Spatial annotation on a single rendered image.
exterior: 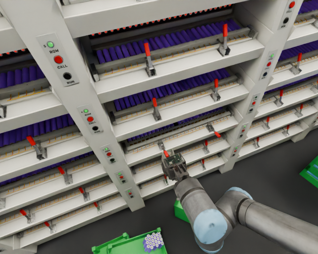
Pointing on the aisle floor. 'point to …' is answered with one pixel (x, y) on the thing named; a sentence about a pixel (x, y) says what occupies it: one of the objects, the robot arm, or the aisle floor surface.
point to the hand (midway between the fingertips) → (166, 155)
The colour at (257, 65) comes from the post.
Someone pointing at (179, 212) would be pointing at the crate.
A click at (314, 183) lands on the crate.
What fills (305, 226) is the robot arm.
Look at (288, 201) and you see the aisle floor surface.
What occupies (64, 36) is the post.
